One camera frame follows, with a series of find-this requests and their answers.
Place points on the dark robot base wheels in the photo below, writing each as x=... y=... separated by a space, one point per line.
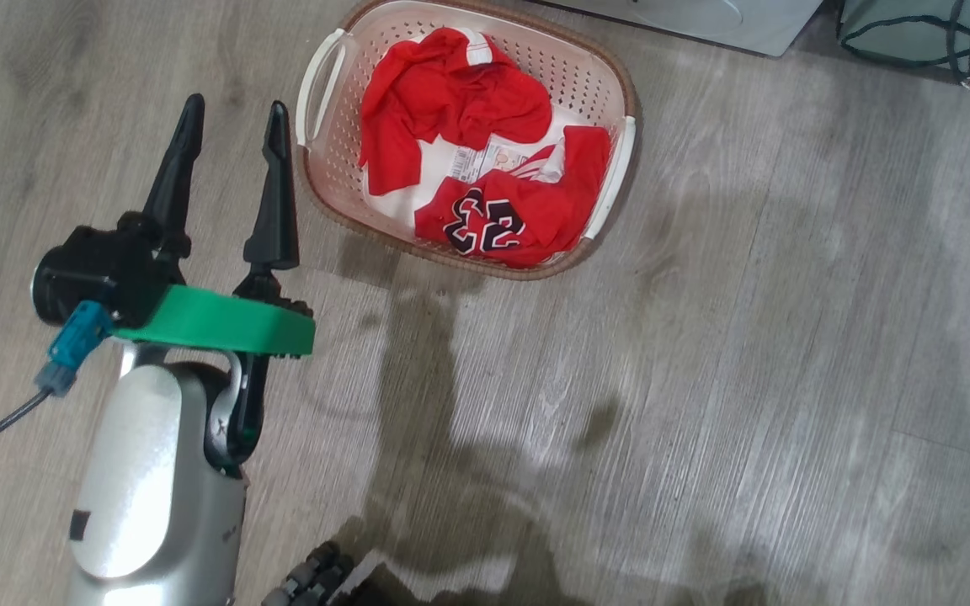
x=312 y=576

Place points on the cream perforated laundry basket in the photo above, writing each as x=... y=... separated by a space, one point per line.
x=594 y=76

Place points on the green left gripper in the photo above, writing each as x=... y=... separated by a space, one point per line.
x=215 y=324

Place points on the white washing machine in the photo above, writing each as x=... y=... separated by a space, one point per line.
x=754 y=25

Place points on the white grey robot left arm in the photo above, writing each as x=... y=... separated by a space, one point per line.
x=148 y=488

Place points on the plain red shirt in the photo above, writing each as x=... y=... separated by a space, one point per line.
x=451 y=93

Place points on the paper sticker in basket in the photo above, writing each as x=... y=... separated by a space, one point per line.
x=485 y=162

